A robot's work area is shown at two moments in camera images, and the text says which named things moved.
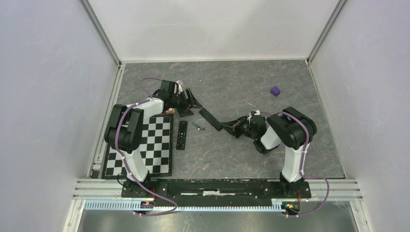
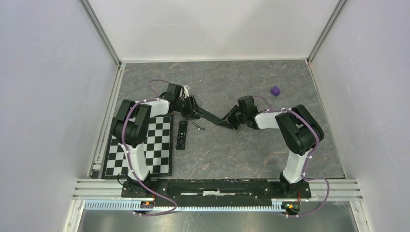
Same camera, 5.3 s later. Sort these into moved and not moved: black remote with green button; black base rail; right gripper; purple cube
Moved: right gripper
Not moved: black base rail; black remote with green button; purple cube
